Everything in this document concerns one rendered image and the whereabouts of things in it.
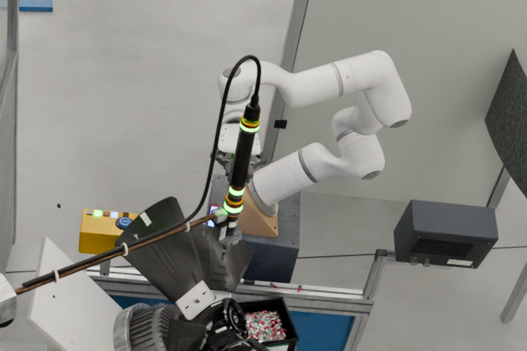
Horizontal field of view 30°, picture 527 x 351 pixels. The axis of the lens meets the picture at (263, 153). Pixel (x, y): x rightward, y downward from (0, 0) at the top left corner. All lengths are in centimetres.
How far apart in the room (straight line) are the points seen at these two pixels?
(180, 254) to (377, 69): 68
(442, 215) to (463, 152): 181
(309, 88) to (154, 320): 70
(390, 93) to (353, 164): 45
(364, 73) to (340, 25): 170
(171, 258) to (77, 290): 24
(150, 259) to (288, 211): 92
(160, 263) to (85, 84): 285
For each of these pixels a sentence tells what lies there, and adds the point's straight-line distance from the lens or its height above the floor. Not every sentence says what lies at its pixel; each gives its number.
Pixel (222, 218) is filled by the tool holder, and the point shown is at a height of 151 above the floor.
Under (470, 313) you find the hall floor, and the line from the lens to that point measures 447.
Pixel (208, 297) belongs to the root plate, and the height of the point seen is 125.
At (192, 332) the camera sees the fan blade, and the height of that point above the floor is 134.
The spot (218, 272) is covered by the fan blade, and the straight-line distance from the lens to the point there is 265.
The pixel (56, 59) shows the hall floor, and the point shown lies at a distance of 537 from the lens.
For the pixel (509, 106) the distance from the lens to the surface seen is 437.
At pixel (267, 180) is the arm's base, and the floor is 109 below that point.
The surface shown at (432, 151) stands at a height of 33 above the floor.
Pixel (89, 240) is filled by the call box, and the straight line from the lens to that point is 290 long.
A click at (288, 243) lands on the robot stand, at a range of 314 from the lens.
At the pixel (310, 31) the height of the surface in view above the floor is 90.
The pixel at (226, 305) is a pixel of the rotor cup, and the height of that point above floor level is 126.
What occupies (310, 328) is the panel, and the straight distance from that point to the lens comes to 325.
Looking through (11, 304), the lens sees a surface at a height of 152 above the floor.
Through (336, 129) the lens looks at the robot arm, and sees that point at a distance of 303.
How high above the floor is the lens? 311
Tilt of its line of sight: 39 degrees down
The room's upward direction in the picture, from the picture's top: 12 degrees clockwise
